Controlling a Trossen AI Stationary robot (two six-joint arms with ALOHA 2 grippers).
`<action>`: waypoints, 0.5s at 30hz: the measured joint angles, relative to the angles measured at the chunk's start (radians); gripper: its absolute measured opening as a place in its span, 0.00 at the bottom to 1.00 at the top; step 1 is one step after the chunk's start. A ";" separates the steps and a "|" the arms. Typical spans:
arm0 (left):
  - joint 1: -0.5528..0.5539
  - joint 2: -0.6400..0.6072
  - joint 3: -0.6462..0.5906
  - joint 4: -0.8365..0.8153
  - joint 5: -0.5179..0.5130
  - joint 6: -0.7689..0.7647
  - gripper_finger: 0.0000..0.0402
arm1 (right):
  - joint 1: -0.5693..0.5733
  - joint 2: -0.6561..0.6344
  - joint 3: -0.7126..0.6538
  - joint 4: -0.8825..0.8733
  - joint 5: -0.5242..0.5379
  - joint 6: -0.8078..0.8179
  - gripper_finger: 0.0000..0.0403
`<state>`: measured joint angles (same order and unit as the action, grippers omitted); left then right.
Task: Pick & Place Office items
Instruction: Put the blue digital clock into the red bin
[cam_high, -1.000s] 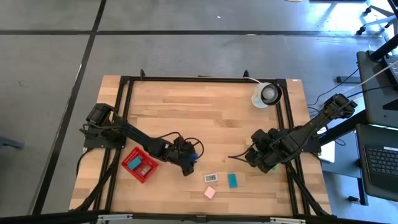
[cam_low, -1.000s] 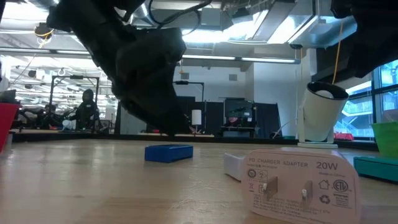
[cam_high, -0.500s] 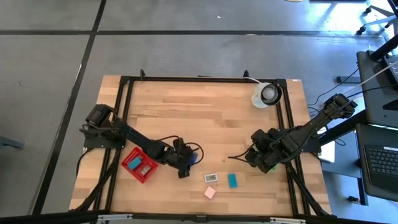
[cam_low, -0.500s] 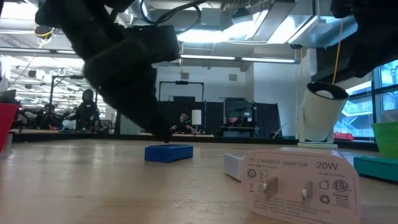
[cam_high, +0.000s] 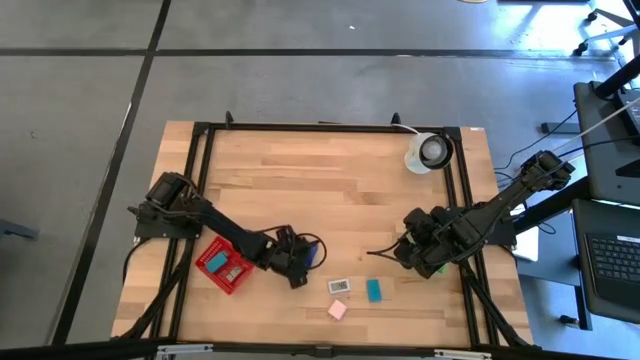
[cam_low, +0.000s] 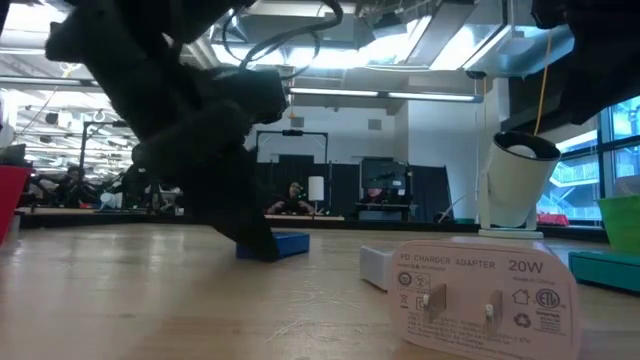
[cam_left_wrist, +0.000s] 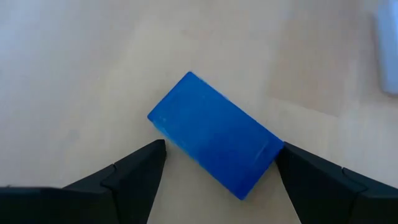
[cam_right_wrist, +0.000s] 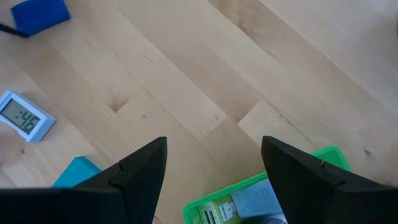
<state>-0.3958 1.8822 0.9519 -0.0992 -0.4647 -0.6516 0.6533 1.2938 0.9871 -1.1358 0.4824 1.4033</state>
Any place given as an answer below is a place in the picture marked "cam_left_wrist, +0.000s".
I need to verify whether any white digital clock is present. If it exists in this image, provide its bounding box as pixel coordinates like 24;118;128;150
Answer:
374;0;398;96

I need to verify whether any blue plastic box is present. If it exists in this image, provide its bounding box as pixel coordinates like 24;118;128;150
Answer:
146;71;285;202

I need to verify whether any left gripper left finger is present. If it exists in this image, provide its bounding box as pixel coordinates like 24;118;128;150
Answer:
0;139;168;224

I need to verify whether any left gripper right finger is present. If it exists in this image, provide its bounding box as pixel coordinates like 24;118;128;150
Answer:
274;141;398;224

